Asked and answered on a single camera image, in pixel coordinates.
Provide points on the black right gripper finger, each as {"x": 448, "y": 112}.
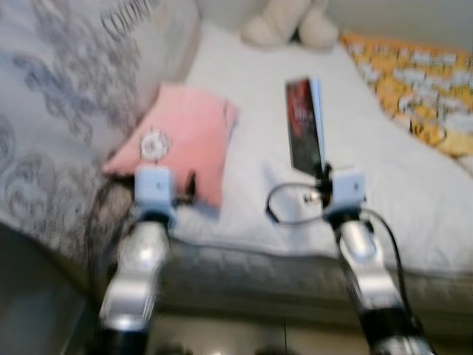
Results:
{"x": 323, "y": 174}

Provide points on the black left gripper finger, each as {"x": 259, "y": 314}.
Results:
{"x": 191, "y": 183}

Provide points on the pink plush pillow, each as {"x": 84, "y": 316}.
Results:
{"x": 185, "y": 133}

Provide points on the dark red green book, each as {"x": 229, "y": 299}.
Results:
{"x": 304, "y": 126}

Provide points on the yellow cartoon egg blanket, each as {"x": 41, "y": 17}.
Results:
{"x": 421, "y": 89}

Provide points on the grey printed headboard cushion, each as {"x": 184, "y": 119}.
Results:
{"x": 66, "y": 111}

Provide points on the cream plush toy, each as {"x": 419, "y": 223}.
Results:
{"x": 288, "y": 26}

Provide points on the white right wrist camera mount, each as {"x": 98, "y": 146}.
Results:
{"x": 346, "y": 191}

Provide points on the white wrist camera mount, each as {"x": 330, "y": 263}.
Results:
{"x": 346, "y": 191}
{"x": 155, "y": 194}

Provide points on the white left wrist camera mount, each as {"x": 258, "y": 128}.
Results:
{"x": 155, "y": 194}

